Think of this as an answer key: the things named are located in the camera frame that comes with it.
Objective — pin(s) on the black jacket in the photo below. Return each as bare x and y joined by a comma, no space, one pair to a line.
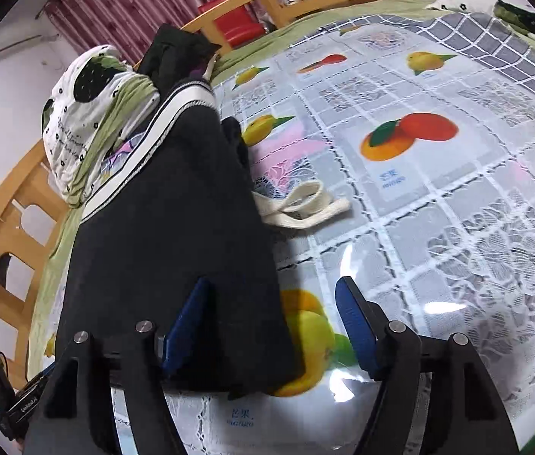
172,57

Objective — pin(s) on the fruit print plastic tablecloth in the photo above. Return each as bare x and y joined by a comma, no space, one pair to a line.
438,227

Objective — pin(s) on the folded white flower print quilt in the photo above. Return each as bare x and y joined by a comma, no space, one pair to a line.
73,123

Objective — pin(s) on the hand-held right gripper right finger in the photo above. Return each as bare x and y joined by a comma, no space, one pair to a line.
357,331

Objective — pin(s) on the white flower print pillow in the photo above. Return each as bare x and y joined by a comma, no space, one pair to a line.
476,0

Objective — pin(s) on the wooden bed frame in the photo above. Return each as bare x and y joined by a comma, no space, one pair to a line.
21,189

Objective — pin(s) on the black pants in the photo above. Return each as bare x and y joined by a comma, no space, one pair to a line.
168,227

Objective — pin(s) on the red chair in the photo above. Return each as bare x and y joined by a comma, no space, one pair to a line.
234,23

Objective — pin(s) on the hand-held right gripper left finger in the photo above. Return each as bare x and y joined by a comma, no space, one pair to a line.
186,331

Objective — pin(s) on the dark red patterned curtain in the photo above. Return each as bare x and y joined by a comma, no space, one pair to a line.
130,0

